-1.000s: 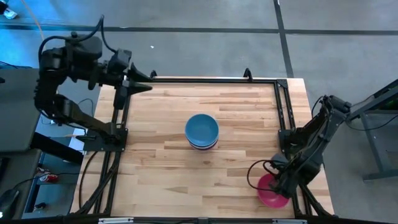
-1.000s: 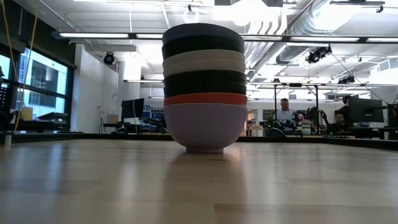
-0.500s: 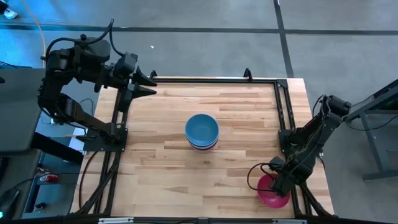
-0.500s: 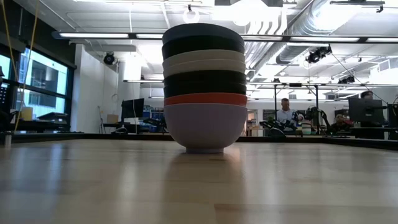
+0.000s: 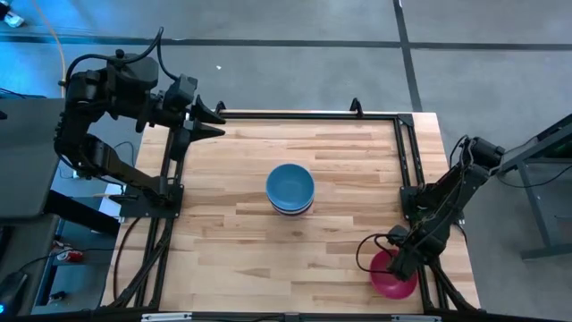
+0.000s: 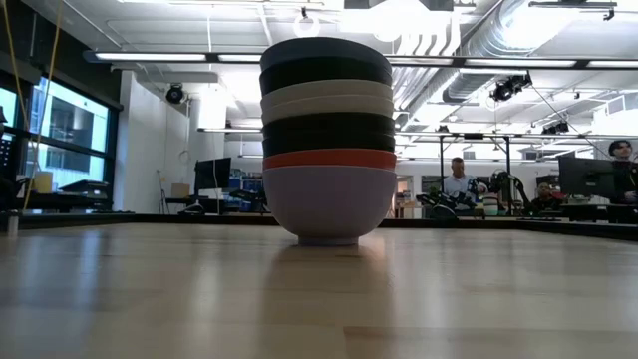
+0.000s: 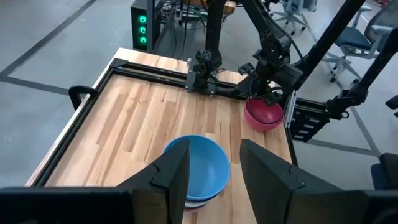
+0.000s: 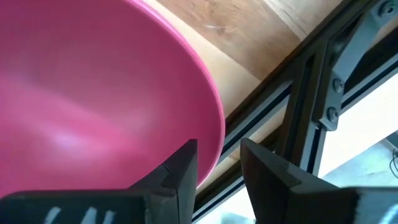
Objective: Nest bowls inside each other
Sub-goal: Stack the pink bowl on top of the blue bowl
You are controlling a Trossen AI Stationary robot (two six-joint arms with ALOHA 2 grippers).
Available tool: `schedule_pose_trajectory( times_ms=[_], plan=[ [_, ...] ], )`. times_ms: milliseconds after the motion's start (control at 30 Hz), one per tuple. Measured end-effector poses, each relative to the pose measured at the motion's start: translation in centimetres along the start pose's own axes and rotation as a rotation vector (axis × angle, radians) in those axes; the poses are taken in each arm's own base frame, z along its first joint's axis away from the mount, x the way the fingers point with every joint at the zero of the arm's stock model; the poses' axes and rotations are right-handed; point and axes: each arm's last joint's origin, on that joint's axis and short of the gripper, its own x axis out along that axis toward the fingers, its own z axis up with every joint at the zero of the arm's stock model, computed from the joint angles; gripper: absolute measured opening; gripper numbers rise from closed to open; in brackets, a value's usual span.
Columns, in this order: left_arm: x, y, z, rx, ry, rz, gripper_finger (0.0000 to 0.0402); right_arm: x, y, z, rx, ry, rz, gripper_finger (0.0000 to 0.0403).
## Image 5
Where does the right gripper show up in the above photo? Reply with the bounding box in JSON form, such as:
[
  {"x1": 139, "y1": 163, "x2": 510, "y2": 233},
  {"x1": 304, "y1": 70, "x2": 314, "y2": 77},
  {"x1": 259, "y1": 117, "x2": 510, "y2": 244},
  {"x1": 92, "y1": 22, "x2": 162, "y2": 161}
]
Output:
[{"x1": 386, "y1": 232, "x2": 433, "y2": 284}]

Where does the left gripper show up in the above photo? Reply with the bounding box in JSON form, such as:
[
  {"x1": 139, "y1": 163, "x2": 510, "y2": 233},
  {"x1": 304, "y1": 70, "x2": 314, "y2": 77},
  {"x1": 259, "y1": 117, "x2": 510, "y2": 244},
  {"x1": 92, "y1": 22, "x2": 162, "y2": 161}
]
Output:
[{"x1": 136, "y1": 90, "x2": 227, "y2": 145}]

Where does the magenta bowl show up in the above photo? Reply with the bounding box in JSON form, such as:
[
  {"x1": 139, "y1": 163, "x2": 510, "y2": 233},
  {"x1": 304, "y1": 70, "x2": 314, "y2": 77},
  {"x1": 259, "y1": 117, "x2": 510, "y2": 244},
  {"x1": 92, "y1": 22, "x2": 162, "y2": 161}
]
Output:
[{"x1": 369, "y1": 249, "x2": 419, "y2": 301}]

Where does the blue bowl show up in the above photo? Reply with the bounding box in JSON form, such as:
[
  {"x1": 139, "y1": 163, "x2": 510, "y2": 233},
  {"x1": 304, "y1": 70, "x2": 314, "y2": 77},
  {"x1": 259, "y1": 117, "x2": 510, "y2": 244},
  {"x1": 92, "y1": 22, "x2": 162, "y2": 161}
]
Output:
[{"x1": 265, "y1": 163, "x2": 315, "y2": 212}]

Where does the grey desk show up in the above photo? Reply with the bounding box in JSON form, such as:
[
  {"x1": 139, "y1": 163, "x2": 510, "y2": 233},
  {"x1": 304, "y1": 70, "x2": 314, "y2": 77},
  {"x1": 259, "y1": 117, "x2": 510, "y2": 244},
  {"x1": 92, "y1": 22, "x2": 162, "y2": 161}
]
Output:
[{"x1": 0, "y1": 97, "x2": 67, "y2": 221}]

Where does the grey metal stand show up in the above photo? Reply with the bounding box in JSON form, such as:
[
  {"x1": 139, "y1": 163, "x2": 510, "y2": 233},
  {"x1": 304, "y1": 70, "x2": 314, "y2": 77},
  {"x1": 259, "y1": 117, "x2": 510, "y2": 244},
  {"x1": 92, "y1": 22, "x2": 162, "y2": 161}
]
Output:
[{"x1": 496, "y1": 114, "x2": 572, "y2": 261}]

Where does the red drink can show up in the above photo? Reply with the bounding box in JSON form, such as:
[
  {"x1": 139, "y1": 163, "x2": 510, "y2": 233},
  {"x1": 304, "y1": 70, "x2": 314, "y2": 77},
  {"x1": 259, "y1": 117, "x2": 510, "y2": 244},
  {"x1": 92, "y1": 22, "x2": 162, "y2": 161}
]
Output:
[{"x1": 56, "y1": 249, "x2": 85, "y2": 264}]

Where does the small white floor object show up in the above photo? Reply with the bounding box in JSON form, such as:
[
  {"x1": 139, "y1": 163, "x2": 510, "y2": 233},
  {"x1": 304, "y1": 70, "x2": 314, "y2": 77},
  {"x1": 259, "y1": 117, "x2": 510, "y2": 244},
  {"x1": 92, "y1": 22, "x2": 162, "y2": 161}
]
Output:
[{"x1": 3, "y1": 9, "x2": 26, "y2": 29}]

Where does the black computer mouse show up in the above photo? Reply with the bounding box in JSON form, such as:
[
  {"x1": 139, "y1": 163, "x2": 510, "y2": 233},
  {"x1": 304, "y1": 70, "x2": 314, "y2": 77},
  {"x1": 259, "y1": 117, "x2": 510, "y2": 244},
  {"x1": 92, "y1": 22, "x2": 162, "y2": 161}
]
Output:
[{"x1": 0, "y1": 269, "x2": 29, "y2": 317}]

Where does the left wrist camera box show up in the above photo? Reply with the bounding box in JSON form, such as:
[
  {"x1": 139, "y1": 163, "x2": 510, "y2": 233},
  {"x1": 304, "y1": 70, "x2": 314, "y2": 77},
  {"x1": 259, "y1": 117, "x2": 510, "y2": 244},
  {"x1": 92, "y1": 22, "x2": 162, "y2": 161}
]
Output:
[{"x1": 166, "y1": 73, "x2": 199, "y2": 112}]

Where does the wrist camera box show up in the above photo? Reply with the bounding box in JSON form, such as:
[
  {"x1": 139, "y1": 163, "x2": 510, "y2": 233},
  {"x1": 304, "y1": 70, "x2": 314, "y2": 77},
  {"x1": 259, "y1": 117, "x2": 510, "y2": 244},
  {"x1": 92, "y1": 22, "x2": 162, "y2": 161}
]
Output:
[
  {"x1": 385, "y1": 224, "x2": 409, "y2": 245},
  {"x1": 166, "y1": 73, "x2": 199, "y2": 112}
]

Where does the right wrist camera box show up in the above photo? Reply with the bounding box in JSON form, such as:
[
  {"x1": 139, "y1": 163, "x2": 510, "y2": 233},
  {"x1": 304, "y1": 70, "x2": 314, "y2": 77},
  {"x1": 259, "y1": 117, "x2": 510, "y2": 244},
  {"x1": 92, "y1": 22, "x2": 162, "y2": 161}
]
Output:
[{"x1": 385, "y1": 224, "x2": 409, "y2": 245}]

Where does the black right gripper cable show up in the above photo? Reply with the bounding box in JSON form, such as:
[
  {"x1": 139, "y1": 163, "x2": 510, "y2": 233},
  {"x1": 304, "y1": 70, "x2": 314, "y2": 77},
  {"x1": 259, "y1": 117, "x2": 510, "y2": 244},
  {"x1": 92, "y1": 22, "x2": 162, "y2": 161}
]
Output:
[{"x1": 355, "y1": 232, "x2": 397, "y2": 275}]

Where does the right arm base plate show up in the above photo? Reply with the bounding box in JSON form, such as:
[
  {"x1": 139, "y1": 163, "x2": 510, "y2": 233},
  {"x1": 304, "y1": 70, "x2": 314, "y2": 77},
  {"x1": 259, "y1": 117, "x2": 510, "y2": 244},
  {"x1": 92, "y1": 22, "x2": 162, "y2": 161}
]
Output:
[{"x1": 400, "y1": 183, "x2": 467, "y2": 225}]

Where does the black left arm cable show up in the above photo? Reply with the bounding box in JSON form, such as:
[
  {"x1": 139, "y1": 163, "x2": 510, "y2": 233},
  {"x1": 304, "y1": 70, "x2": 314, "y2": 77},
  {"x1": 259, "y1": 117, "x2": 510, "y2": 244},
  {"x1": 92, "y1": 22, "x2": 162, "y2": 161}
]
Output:
[{"x1": 63, "y1": 25, "x2": 181, "y2": 87}]

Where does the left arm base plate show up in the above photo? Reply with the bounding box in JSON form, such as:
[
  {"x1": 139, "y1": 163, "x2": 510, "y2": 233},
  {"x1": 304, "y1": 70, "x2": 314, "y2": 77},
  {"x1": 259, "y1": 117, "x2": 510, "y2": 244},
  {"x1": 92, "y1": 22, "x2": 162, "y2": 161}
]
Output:
[{"x1": 119, "y1": 182, "x2": 185, "y2": 220}]

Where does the black aluminium table frame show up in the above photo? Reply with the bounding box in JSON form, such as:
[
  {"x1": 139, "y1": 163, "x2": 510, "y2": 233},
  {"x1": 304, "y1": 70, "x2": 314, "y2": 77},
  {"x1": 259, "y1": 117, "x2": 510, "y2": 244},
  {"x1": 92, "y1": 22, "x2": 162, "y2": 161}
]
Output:
[{"x1": 102, "y1": 97, "x2": 482, "y2": 322}]

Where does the yellow cable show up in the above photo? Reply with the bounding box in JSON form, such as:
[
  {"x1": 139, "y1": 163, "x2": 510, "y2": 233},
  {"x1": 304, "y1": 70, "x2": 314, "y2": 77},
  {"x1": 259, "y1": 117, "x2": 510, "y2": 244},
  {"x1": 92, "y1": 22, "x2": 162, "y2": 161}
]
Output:
[{"x1": 29, "y1": 0, "x2": 69, "y2": 86}]

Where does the silver table edge bracket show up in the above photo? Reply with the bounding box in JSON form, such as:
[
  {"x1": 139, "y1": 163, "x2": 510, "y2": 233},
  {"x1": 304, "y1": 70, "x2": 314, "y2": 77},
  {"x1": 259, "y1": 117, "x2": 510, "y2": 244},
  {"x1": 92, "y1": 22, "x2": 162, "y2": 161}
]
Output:
[{"x1": 140, "y1": 312, "x2": 194, "y2": 322}]

